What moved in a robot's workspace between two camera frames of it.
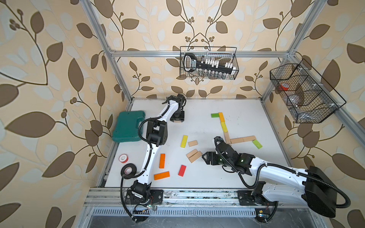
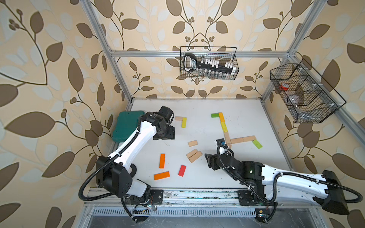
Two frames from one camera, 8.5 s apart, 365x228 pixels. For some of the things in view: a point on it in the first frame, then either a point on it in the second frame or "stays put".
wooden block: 249,138 stays put
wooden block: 236,140 stays put
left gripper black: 181,118 -> 171,134
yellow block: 184,141 -> 184,122
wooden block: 227,138 stays put
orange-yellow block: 222,118 stays put
